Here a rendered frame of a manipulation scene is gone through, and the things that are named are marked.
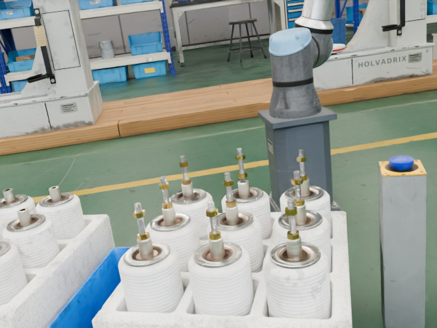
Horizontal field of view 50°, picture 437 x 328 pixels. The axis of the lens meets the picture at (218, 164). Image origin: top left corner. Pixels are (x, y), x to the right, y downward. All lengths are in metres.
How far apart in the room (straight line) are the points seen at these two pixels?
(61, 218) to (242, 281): 0.50
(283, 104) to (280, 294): 0.75
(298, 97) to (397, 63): 1.81
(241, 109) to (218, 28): 6.47
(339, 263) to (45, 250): 0.56
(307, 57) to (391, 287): 0.68
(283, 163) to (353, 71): 1.69
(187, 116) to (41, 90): 0.88
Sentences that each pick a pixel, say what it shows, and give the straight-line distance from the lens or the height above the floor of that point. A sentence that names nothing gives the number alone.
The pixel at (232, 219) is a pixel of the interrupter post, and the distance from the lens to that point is 0.83.
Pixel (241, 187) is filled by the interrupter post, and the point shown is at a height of 0.27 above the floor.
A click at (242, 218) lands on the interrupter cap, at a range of 0.85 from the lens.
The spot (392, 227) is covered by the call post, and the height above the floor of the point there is 0.22.
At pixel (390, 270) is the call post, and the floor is 0.13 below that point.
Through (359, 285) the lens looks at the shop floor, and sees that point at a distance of 1.11.
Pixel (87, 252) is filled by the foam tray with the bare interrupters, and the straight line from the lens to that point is 1.08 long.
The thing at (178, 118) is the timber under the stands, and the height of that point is 0.06.
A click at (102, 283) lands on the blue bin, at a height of 0.08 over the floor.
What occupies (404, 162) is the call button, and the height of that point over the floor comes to 0.33.
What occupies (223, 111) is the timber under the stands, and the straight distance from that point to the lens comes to 2.72.
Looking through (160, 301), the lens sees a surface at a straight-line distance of 0.77.
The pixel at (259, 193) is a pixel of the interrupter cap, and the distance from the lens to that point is 0.94.
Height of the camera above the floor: 0.61
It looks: 18 degrees down
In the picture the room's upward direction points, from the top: 7 degrees counter-clockwise
